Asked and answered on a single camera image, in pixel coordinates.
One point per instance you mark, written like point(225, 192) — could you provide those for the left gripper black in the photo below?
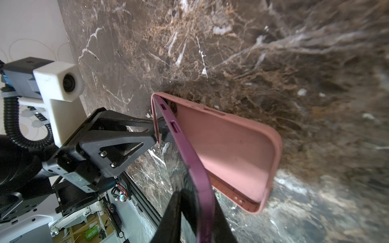
point(28, 178)

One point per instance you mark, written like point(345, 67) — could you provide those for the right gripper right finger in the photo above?
point(221, 232)

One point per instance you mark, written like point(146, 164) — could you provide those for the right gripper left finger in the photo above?
point(169, 229)

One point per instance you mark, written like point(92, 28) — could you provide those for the black phone purple edge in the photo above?
point(189, 176)

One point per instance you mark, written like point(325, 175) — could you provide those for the pink phone case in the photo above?
point(241, 155)

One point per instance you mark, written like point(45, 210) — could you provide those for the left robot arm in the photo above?
point(44, 213)

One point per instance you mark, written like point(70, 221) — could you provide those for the wooden shelf outside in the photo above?
point(96, 228)

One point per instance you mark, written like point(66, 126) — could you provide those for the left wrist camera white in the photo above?
point(65, 109)

